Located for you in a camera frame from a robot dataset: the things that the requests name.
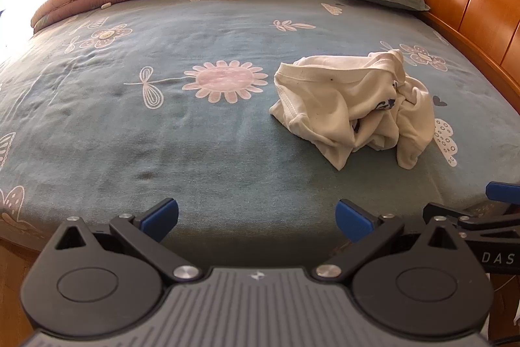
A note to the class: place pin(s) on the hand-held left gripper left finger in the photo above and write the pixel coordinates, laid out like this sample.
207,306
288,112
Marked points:
160,215

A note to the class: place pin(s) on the wooden bed side rail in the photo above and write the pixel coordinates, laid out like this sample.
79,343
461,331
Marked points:
20,290

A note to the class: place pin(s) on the blue floral bed sheet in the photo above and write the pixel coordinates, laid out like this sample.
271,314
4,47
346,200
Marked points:
162,135

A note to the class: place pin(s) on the white printed sweatshirt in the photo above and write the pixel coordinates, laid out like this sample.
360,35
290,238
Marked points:
357,103

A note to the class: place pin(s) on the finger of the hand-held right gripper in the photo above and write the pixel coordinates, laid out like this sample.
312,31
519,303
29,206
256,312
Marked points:
443,210
501,191

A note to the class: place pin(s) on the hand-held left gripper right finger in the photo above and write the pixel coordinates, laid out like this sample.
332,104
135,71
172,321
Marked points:
353,219

